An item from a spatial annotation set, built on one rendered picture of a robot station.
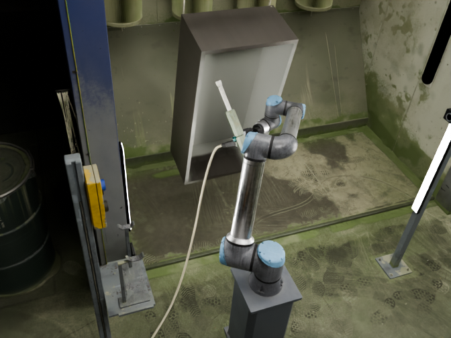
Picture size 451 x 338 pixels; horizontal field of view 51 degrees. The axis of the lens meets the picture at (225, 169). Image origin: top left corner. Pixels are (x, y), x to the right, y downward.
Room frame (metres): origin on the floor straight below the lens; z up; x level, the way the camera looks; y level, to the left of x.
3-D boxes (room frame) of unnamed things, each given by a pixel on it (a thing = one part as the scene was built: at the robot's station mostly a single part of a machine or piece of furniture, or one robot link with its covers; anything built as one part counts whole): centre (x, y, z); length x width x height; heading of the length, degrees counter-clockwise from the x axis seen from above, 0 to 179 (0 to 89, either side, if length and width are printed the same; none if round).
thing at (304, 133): (3.59, -0.18, 0.11); 2.70 x 0.02 x 0.13; 113
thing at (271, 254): (1.61, -0.27, 0.83); 0.17 x 0.15 x 0.18; 79
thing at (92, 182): (1.37, 0.52, 1.42); 0.12 x 0.06 x 0.26; 23
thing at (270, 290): (1.61, -0.28, 0.69); 0.19 x 0.19 x 0.10
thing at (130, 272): (1.42, 0.43, 0.95); 0.26 x 0.15 x 0.32; 23
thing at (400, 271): (2.34, -1.33, 0.01); 0.20 x 0.20 x 0.01; 23
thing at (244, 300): (1.61, -0.28, 0.32); 0.31 x 0.31 x 0.64; 23
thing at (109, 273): (1.41, 0.45, 0.78); 0.31 x 0.23 x 0.01; 23
